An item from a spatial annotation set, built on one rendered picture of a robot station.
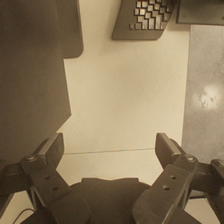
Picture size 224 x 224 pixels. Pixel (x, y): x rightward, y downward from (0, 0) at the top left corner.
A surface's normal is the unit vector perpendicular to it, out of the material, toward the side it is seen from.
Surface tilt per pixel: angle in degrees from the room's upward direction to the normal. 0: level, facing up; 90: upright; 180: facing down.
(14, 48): 86
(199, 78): 0
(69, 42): 0
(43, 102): 86
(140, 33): 5
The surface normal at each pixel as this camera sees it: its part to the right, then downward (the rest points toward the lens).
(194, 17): 0.02, 0.30
